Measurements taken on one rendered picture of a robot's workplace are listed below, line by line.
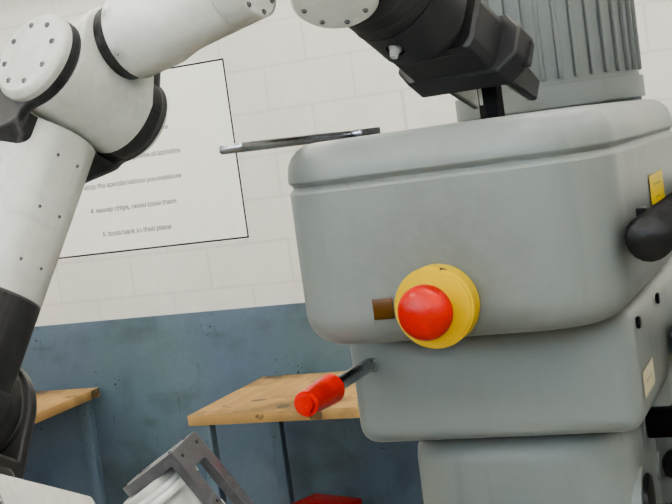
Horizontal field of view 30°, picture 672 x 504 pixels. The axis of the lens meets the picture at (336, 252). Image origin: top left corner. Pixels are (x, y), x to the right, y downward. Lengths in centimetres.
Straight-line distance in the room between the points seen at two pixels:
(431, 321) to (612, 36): 52
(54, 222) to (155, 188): 506
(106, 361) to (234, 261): 89
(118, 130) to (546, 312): 39
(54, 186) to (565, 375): 44
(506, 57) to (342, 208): 21
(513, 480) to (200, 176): 498
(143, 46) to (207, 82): 492
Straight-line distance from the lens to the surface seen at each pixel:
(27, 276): 103
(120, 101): 106
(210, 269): 601
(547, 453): 107
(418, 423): 105
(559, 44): 128
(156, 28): 102
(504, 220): 90
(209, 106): 594
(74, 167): 106
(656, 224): 92
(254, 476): 613
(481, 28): 105
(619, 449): 108
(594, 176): 92
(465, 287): 90
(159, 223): 611
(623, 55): 132
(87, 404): 632
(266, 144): 95
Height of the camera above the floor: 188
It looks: 5 degrees down
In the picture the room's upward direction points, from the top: 8 degrees counter-clockwise
